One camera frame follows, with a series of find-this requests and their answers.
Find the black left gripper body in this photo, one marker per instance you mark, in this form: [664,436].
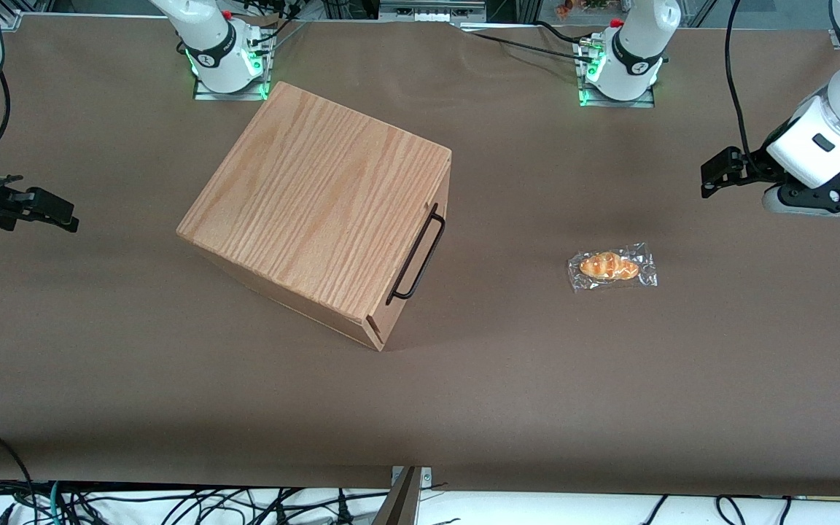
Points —
[754,162]

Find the light wooden drawer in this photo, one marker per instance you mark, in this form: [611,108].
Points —
[444,186]

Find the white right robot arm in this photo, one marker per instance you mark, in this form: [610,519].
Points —
[216,44]

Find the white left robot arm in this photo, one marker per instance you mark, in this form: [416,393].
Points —
[639,44]

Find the oak wooden drawer cabinet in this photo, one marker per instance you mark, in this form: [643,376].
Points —
[303,197]

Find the plastic wrapped bread roll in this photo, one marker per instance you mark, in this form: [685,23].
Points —
[608,266]

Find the brown table cover sheet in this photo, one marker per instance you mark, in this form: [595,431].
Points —
[172,394]

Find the grey equipment box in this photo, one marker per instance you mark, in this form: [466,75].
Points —
[431,10]

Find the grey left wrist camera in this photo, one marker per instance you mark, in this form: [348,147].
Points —
[821,203]

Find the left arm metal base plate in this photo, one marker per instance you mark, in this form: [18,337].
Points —
[635,102]

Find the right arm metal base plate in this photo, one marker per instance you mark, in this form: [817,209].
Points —
[208,95]

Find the silver bracket with brown strip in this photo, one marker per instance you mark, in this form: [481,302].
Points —
[402,503]

